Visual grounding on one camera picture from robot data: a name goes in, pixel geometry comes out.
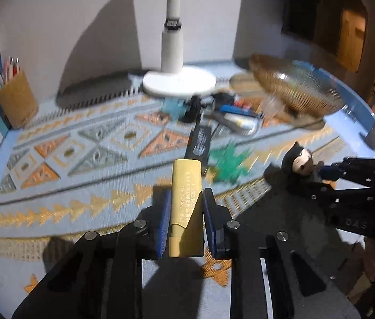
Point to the wooden pen holder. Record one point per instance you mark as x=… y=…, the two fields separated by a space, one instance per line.
x=16 y=103

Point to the white lamp base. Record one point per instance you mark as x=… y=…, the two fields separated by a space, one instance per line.
x=172 y=50

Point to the bunch of pens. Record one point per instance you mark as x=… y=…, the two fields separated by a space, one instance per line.
x=11 y=68

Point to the patterned woven table mat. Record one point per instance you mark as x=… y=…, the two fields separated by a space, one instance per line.
x=91 y=186

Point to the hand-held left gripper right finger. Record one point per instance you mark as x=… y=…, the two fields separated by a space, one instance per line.
x=209 y=226

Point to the yellow rectangular lighter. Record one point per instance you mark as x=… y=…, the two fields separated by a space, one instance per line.
x=185 y=199

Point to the green crystal ornament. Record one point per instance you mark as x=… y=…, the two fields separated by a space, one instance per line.
x=229 y=162

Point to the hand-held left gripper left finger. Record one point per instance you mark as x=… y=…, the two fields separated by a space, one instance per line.
x=164 y=219

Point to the blue lighter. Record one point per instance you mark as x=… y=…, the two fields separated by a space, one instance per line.
x=240 y=109

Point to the black lighter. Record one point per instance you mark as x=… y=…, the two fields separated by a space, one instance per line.
x=199 y=143

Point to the light blue crystal ornament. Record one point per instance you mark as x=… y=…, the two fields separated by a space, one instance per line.
x=174 y=108

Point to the dark framed window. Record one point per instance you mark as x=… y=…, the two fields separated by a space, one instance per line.
x=307 y=13

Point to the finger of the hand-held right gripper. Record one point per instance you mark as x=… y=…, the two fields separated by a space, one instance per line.
x=332 y=172
x=323 y=194

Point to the amber ribbed glass bowl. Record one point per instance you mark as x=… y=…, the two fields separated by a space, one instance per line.
x=293 y=86

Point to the black-haired doll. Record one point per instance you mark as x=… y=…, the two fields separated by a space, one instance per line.
x=302 y=162

